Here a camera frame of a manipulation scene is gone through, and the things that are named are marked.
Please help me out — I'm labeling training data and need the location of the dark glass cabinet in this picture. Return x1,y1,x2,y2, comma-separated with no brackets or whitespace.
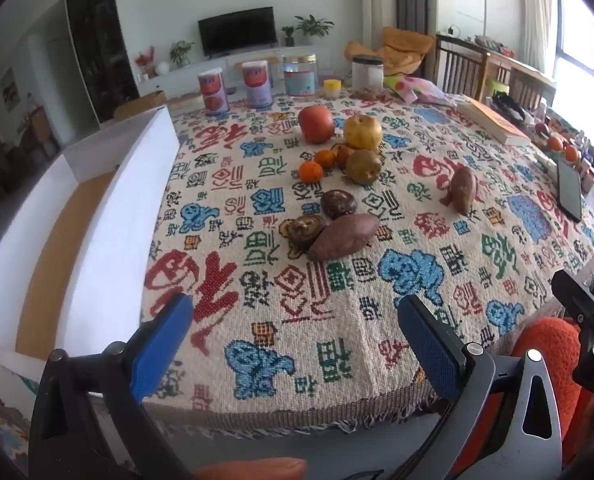
66,0,140,124

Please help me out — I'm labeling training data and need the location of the brown shiitake mushroom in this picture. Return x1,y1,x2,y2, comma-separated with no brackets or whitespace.
287,215,329,252
320,189,358,220

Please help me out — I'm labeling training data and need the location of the clear container black lid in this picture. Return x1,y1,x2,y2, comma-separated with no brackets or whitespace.
351,55,384,92

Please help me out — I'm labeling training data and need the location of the long sweet potato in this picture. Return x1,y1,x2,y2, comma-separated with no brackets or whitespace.
307,212,381,262

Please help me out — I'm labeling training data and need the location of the book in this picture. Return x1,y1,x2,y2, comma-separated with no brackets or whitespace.
456,99,533,146

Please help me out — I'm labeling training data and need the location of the printed woven tablecloth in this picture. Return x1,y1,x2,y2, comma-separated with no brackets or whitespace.
141,87,594,435

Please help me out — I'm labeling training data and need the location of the window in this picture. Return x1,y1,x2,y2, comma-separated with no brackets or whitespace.
557,0,594,111

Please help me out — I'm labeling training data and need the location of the green-brown pear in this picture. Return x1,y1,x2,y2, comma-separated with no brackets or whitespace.
346,149,383,186

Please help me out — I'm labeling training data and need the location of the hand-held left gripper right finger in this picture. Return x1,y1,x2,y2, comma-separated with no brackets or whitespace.
396,294,564,480

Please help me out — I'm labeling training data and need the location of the pink snack bag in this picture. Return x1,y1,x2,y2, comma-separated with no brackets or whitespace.
383,76,454,107

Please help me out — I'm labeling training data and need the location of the person's orange fuzzy clothing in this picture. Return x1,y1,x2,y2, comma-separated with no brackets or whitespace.
497,317,594,467

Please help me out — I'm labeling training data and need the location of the white sheer curtain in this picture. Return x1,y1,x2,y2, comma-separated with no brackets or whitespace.
520,0,559,57

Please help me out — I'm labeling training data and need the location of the beige curtain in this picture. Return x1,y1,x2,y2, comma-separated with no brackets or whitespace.
359,0,396,49

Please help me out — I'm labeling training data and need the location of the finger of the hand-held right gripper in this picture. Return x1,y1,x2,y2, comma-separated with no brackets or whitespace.
551,269,594,333

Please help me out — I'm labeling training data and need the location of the black television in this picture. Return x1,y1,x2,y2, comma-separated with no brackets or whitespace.
198,6,278,58

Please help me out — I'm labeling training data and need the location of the clear jar blue label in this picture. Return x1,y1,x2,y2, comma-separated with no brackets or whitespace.
282,54,319,97

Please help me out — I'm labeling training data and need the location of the white cardboard box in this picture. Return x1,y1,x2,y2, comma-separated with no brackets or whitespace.
0,107,180,403

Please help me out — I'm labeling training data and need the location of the orange cushion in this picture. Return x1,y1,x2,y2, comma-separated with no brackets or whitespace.
345,26,436,79

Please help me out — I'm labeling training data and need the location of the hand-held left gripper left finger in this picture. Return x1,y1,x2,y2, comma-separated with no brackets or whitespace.
28,292,196,480

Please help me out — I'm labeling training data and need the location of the brown cardboard box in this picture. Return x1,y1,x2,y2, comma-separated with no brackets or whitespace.
114,91,168,121

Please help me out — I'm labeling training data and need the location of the right red-label can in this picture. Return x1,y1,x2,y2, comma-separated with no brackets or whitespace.
241,60,275,109

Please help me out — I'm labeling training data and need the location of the framed wall picture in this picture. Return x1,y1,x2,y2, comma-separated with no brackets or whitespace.
0,67,20,111

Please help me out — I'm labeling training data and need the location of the orange label can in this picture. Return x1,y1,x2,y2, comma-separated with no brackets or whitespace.
198,67,229,113

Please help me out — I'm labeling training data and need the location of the white tv cabinet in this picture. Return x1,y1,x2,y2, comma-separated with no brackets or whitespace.
139,44,331,97

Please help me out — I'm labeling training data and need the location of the black smartphone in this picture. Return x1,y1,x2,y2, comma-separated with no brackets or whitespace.
556,159,584,224

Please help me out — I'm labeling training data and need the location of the bushy potted plant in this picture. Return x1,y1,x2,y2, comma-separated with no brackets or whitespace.
169,40,196,68

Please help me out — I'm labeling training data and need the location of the short sweet potato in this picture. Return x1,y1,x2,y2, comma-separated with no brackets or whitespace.
444,166,478,214

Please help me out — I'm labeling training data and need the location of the yellow pear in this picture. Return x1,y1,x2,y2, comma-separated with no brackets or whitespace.
343,115,383,152

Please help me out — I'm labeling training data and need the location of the wooden chair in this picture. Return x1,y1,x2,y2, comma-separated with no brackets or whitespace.
434,34,558,111

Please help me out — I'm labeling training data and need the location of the red apple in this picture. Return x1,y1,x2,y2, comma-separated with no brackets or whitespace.
298,105,336,145

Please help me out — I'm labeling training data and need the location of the person's left hand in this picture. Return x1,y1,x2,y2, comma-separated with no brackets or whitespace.
192,456,309,480

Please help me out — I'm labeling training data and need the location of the large leafy potted plant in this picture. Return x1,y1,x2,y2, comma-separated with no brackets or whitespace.
295,14,336,41

